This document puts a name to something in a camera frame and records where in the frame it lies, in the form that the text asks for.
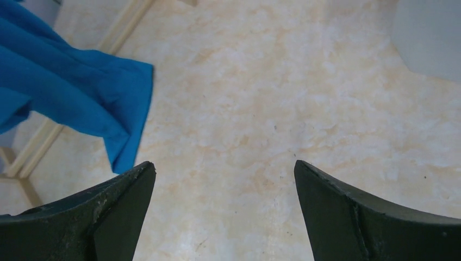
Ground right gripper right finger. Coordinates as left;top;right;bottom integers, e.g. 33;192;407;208
294;160;460;260

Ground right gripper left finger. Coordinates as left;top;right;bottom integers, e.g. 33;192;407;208
1;161;156;260

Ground white plastic trash bin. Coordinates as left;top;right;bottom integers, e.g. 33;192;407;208
391;1;460;82

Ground blue t-shirt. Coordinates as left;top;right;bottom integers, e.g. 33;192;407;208
1;1;154;174

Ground wooden clothes rack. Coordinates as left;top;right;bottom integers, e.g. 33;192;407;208
1;1;155;208

